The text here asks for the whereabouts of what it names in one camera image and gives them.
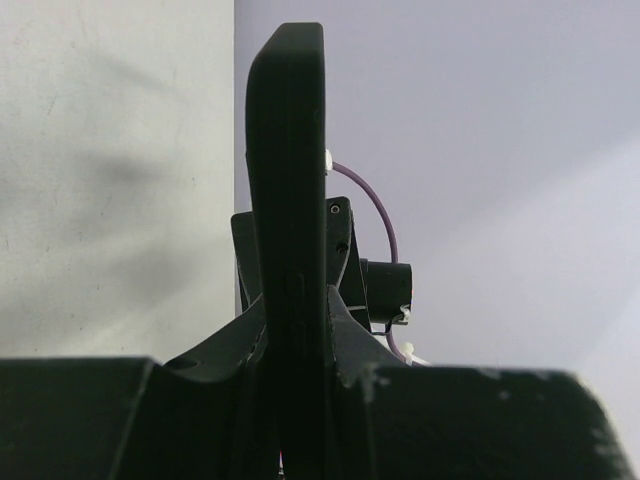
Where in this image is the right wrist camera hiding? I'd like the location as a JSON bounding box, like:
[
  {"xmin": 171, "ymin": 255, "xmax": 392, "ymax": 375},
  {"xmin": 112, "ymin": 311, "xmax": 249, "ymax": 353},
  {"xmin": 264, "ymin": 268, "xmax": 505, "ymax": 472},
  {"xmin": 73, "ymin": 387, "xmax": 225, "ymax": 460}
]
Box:
[{"xmin": 360, "ymin": 259, "xmax": 413, "ymax": 325}]

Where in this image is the black phone case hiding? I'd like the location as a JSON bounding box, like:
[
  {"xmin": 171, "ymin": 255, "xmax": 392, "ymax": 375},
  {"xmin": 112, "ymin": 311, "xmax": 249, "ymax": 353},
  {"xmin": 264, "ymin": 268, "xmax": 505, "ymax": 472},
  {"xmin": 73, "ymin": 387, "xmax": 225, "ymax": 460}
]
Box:
[{"xmin": 245, "ymin": 23, "xmax": 328, "ymax": 479}]

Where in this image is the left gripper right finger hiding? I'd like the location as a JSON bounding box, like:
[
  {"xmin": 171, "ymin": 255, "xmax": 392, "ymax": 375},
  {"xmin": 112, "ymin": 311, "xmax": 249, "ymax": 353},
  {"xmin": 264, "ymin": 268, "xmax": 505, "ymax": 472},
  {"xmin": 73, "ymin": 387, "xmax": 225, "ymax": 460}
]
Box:
[{"xmin": 327, "ymin": 288, "xmax": 634, "ymax": 479}]

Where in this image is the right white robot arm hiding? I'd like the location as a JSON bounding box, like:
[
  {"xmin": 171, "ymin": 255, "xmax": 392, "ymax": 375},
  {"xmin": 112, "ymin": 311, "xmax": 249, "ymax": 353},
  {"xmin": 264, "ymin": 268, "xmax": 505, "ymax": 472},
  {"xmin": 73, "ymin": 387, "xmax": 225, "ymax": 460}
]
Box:
[{"xmin": 399, "ymin": 342, "xmax": 431, "ymax": 367}]

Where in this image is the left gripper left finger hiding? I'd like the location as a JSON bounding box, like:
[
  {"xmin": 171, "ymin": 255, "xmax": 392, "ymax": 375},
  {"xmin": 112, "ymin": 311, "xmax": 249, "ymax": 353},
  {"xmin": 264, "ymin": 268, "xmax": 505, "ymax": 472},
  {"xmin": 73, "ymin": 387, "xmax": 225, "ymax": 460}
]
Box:
[{"xmin": 1, "ymin": 301, "xmax": 273, "ymax": 479}]

